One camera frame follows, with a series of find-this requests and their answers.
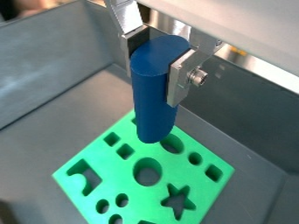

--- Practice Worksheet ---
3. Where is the green shape sorter board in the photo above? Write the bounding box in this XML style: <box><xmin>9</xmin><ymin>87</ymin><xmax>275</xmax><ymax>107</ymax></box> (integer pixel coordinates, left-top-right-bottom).
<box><xmin>52</xmin><ymin>113</ymin><xmax>235</xmax><ymax>224</ymax></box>

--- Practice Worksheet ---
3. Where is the blue oval peg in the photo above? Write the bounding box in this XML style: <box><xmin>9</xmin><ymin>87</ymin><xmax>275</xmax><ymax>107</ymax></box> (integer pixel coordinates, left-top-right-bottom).
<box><xmin>129</xmin><ymin>35</ymin><xmax>189</xmax><ymax>144</ymax></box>

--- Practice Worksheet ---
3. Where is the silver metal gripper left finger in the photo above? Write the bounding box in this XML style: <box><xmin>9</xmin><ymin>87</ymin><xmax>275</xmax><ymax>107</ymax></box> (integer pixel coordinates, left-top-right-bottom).
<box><xmin>104</xmin><ymin>0</ymin><xmax>149</xmax><ymax>75</ymax></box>

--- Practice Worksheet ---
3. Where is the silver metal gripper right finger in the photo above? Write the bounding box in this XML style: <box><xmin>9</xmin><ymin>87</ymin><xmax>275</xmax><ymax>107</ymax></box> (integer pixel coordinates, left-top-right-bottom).
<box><xmin>167</xmin><ymin>28</ymin><xmax>224</xmax><ymax>108</ymax></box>

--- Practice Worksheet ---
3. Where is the grey metal bin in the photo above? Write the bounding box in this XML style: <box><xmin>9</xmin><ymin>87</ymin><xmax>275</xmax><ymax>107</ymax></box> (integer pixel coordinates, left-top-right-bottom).
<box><xmin>0</xmin><ymin>0</ymin><xmax>299</xmax><ymax>224</ymax></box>

